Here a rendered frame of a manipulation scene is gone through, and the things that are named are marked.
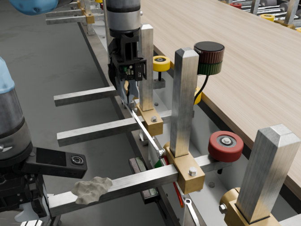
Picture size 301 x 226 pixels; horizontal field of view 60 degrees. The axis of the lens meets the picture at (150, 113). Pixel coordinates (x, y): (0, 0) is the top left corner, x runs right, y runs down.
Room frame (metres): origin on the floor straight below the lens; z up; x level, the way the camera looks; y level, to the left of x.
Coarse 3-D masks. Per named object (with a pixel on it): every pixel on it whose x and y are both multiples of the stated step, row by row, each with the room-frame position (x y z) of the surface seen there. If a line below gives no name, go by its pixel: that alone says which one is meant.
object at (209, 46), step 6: (198, 42) 0.51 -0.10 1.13; (204, 42) 0.51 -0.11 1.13; (210, 42) 0.51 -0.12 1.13; (216, 42) 0.51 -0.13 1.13; (198, 48) 0.48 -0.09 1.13; (204, 48) 0.48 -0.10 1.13; (210, 48) 0.48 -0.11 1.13; (216, 48) 0.48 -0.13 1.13; (222, 48) 0.48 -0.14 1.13; (204, 84) 0.49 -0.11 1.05
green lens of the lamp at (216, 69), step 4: (200, 64) 0.47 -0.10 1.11; (204, 64) 0.46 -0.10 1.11; (216, 64) 0.46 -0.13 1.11; (220, 64) 0.47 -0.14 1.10; (200, 68) 0.47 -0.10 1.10; (204, 68) 0.46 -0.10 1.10; (208, 68) 0.46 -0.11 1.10; (212, 68) 0.46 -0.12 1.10; (216, 68) 0.47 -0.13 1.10; (220, 68) 0.47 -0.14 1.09; (200, 72) 0.47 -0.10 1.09; (204, 72) 0.46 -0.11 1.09; (208, 72) 0.46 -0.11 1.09; (212, 72) 0.46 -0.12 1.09; (216, 72) 0.47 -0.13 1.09
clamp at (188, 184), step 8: (168, 144) 0.50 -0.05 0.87; (168, 152) 0.47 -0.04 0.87; (168, 160) 0.47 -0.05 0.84; (176, 160) 0.44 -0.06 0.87; (184, 160) 0.44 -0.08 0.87; (192, 160) 0.44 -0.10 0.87; (176, 168) 0.43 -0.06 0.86; (184, 168) 0.42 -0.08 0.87; (200, 168) 0.42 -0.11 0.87; (184, 176) 0.39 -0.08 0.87; (192, 176) 0.39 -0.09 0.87; (200, 176) 0.40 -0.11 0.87; (184, 184) 0.39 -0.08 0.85; (192, 184) 0.39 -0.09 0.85; (200, 184) 0.40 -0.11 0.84; (184, 192) 0.38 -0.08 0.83
